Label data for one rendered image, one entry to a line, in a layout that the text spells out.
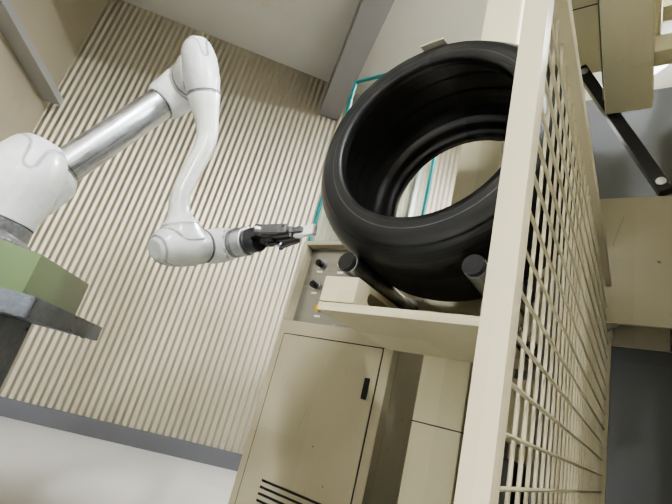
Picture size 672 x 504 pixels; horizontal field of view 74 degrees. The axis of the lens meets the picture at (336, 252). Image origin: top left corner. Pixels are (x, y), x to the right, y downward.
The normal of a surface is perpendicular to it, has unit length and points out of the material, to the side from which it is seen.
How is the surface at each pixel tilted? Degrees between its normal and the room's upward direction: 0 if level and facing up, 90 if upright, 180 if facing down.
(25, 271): 90
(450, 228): 100
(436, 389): 90
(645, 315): 90
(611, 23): 162
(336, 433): 90
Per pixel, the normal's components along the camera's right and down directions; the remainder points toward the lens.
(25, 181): 0.74, -0.01
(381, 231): -0.58, -0.24
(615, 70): -0.39, 0.74
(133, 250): 0.25, -0.27
